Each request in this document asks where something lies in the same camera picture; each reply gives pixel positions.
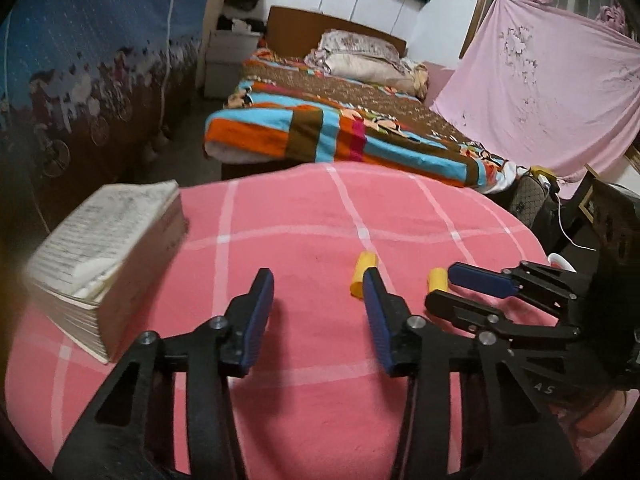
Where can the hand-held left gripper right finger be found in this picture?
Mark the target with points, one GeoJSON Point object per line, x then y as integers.
{"type": "Point", "coordinates": [376, 332]}

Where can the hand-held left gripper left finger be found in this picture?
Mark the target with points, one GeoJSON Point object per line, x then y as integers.
{"type": "Point", "coordinates": [254, 332]}

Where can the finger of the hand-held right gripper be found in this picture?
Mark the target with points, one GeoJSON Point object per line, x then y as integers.
{"type": "Point", "coordinates": [460, 310]}
{"type": "Point", "coordinates": [480, 277]}

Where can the yellow paper roll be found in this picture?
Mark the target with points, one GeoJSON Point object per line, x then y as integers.
{"type": "Point", "coordinates": [361, 277]}
{"type": "Point", "coordinates": [437, 280]}

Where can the white bucket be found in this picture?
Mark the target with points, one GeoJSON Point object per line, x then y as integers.
{"type": "Point", "coordinates": [561, 261]}

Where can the patterned handbag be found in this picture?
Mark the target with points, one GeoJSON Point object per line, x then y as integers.
{"type": "Point", "coordinates": [530, 202]}

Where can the black speaker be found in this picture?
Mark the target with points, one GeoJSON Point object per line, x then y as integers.
{"type": "Point", "coordinates": [620, 225]}

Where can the small yellow object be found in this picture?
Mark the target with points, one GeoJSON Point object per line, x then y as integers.
{"type": "Point", "coordinates": [542, 172]}

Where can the wooden shelf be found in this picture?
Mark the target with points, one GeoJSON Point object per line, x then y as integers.
{"type": "Point", "coordinates": [591, 195]}

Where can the thick worn book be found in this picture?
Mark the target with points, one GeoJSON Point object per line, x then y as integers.
{"type": "Point", "coordinates": [110, 260]}

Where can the pink hanging sheet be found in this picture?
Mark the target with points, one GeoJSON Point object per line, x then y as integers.
{"type": "Point", "coordinates": [540, 95]}

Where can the folded floral quilt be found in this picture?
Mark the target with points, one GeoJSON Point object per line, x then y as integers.
{"type": "Point", "coordinates": [416, 77]}

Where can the colourful striped bed blanket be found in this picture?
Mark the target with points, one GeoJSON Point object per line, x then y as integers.
{"type": "Point", "coordinates": [310, 130]}

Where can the beige pillow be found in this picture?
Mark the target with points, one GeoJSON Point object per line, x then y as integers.
{"type": "Point", "coordinates": [360, 66]}

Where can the floral pillow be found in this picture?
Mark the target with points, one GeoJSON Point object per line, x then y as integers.
{"type": "Point", "coordinates": [355, 45]}

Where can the white nightstand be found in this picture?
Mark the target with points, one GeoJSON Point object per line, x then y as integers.
{"type": "Point", "coordinates": [227, 65]}

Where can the wooden bed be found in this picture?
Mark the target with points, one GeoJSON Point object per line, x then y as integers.
{"type": "Point", "coordinates": [300, 25]}

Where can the blue printed cloth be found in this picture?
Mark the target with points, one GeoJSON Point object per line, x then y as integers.
{"type": "Point", "coordinates": [90, 60]}

